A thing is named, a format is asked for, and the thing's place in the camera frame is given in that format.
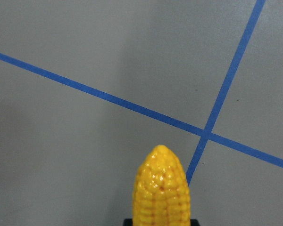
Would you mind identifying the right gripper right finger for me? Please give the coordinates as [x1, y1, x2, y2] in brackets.
[190, 219, 200, 226]

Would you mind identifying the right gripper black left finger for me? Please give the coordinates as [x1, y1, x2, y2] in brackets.
[123, 218, 133, 226]

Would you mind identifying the yellow plastic corn cob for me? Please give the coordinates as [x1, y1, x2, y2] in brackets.
[132, 145, 191, 226]

